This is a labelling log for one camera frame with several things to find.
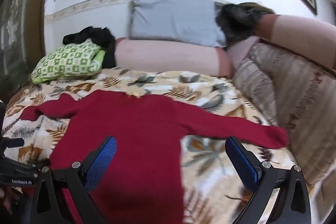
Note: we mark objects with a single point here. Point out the black cloth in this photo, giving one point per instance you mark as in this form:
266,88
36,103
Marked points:
99,37

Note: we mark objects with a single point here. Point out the green patterned pillow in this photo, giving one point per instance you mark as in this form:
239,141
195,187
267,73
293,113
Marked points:
65,64

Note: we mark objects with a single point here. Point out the red knit sweater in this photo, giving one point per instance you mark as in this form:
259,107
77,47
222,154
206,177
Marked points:
136,134

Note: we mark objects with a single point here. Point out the long pink bolster pillow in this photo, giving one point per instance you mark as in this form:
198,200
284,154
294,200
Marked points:
162,56

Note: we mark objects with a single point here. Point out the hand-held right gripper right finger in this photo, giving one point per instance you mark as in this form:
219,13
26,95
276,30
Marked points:
241,161

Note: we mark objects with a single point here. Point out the large pink cushion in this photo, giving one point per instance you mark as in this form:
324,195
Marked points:
302,35

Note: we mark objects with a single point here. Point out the leaf-printed beige blanket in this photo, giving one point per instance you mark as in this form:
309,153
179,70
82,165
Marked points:
157,82

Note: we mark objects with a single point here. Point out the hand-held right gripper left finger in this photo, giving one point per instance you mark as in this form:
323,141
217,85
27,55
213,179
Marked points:
101,161

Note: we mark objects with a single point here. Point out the dark wooden door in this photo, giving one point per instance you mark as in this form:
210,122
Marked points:
18,16

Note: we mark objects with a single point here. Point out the grey pillow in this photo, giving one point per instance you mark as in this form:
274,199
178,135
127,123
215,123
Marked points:
173,16

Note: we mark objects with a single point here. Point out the dark furry cloth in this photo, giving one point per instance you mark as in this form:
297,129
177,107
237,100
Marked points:
236,19

